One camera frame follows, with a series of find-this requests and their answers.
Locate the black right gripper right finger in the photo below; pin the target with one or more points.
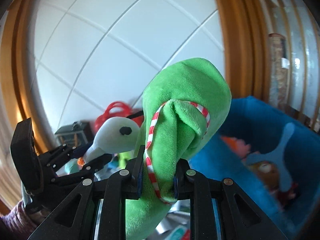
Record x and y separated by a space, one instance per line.
221 209

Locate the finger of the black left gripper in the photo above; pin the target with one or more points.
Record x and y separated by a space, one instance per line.
57 157
87 172

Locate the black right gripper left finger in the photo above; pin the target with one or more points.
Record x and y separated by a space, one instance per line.
94 209

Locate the white plush toy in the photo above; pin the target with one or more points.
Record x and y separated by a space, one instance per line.
116 135

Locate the green plush toy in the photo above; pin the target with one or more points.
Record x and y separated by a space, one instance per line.
184 106

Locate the purple sleeve forearm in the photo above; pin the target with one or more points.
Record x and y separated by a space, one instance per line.
17 224

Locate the dark gift box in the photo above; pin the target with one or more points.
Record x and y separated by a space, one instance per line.
75 135

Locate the red toy suitcase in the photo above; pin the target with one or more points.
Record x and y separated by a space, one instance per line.
119 109

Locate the blue fabric storage bin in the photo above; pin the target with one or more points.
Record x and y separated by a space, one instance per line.
271 156

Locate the rolled patterned paper tube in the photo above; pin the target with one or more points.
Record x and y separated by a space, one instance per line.
279 73

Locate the wooden slat glass partition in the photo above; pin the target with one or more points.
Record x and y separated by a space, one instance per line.
294 20

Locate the brown wooden door frame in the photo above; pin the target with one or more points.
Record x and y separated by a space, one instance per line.
247 55

